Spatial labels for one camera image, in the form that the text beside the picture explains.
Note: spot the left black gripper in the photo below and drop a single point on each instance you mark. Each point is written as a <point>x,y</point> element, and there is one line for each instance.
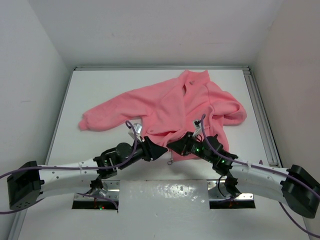
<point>151,150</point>

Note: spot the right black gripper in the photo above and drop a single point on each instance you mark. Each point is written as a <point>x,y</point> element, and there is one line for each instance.
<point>182,146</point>

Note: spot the silver zipper pull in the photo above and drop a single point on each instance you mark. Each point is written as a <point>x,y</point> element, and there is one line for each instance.
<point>171,159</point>

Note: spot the pink fleece jacket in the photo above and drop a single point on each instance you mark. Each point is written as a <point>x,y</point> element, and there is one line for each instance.
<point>168,109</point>

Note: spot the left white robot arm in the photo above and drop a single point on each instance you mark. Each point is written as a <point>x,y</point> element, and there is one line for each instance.
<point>31,183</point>

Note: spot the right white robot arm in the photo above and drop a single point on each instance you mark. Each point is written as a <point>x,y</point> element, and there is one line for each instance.
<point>293,186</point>

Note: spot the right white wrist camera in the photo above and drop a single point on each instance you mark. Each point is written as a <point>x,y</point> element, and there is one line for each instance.
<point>200,127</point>

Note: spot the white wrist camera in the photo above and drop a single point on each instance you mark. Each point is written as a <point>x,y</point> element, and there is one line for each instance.
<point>137,127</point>
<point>200,127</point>

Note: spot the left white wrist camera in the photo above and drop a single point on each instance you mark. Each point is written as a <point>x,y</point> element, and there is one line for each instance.
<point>137,127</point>

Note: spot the shiny metal base plate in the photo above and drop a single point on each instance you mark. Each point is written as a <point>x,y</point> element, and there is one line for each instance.
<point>213,190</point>

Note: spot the aluminium frame rail back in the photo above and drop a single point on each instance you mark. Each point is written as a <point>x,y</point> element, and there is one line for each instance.
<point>160,67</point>

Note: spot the aluminium frame rail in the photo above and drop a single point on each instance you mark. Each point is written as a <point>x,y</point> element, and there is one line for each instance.
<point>160,67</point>
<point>33,120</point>
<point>268,140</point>

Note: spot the aluminium frame rail right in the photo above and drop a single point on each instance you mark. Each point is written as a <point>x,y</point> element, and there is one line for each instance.
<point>268,140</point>

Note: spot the aluminium frame rail left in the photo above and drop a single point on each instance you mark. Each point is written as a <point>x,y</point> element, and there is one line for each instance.
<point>33,120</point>

